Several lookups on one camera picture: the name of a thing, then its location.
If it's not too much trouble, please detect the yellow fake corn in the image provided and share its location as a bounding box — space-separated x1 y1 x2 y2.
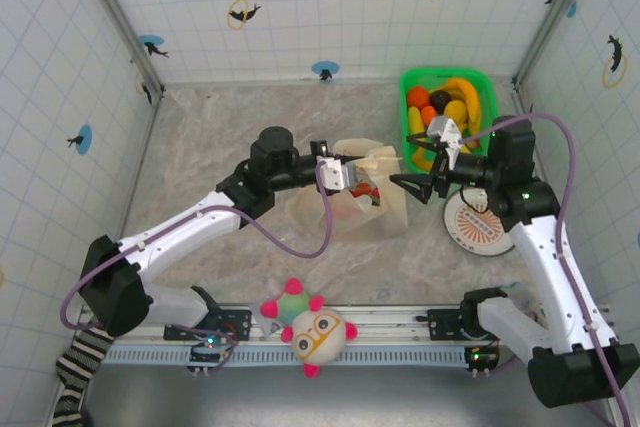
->
407 106 426 141

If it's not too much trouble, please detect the round white orange coaster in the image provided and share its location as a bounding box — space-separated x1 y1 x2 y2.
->
442 189 516 258

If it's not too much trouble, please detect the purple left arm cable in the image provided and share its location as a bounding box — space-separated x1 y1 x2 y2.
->
59 179 334 373

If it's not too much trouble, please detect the seal blue oval sticker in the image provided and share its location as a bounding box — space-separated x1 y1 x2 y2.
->
310 60 340 82

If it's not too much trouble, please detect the small dolphin ring sticker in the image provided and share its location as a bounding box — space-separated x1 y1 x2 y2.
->
227 0 262 31

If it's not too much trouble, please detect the bird blue oval sticker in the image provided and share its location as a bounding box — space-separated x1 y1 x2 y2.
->
66 124 94 156

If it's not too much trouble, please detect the black fish ring sticker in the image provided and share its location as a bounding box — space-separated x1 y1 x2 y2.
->
133 71 154 107

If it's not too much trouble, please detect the green plastic basket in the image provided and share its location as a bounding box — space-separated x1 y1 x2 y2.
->
398 66 501 176

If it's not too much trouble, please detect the orange-yellow curved fake banana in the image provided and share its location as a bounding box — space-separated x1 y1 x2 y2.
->
412 145 441 172

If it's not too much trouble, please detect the round plush toy with glasses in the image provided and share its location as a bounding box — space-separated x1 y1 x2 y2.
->
259 277 359 379

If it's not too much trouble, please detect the black white striped sock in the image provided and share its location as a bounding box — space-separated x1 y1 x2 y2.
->
52 326 114 427

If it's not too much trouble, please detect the beige printed plastic bag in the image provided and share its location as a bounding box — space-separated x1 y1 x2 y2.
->
284 138 409 242

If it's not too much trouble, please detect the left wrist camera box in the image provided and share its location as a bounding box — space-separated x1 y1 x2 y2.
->
317 155 362 194

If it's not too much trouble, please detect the large fake orange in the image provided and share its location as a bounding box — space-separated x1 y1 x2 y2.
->
407 85 431 108

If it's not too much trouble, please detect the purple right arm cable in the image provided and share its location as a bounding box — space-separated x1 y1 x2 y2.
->
457 112 632 427

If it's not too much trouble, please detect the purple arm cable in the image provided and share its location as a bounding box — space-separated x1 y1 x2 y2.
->
457 112 632 427
59 179 334 373

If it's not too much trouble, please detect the slotted pale cable duct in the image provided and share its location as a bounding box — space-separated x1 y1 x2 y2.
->
102 344 506 367

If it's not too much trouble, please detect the yellow fake lemon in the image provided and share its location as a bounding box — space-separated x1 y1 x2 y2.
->
443 100 469 124

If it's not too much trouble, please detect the grey metal frame post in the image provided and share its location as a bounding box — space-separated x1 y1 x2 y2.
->
512 0 599 88
69 0 166 98

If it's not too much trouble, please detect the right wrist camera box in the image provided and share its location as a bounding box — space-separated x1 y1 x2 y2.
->
424 115 464 171

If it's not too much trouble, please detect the yellow fake banana bunch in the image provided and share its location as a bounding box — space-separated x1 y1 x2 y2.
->
442 77 484 137

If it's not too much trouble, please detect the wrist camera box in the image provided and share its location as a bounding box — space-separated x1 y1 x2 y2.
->
317 155 362 194
424 115 464 171

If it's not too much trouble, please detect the medium dolphin ring sticker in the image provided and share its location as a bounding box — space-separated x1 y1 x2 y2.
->
602 34 629 89

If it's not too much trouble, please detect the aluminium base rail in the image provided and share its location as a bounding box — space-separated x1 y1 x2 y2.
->
77 302 619 346

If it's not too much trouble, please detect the shark blue oval sticker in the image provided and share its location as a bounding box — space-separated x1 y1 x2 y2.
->
138 34 170 59

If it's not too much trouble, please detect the small circuit board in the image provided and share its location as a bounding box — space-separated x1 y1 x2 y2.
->
463 344 501 377
187 338 237 376

